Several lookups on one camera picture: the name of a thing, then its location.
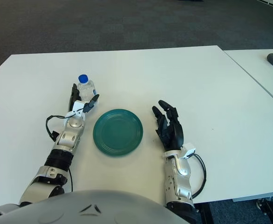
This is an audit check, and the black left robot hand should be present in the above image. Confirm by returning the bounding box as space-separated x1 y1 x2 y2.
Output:
68 83 100 115

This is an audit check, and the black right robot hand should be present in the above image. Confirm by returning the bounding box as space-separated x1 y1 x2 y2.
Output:
151 100 184 150

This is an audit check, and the clear bottle with blue cap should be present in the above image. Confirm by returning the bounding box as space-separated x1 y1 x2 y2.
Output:
77 74 98 103

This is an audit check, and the green round plate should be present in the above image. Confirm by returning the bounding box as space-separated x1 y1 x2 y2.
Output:
92 109 143 157

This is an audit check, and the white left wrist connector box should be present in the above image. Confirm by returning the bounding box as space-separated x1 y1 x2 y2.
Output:
65 100 86 119

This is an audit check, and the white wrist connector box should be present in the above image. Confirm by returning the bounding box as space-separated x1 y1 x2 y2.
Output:
182 143 197 159
65 100 86 119

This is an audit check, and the white right wrist connector box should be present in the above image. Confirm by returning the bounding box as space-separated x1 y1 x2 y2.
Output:
182 143 197 159

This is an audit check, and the black table leg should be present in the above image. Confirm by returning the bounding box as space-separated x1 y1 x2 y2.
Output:
197 202 213 224

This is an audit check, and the table castor wheel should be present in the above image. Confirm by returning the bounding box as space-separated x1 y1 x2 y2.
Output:
255 197 272 210

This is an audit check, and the grey robot torso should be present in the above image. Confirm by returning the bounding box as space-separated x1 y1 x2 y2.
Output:
0 190 195 224

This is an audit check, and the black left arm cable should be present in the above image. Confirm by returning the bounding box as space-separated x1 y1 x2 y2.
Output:
45 106 90 142

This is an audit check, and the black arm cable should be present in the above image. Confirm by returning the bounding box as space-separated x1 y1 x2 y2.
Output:
191 154 207 199
45 106 90 142

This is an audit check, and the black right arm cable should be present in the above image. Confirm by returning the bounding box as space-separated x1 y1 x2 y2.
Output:
191 154 207 199

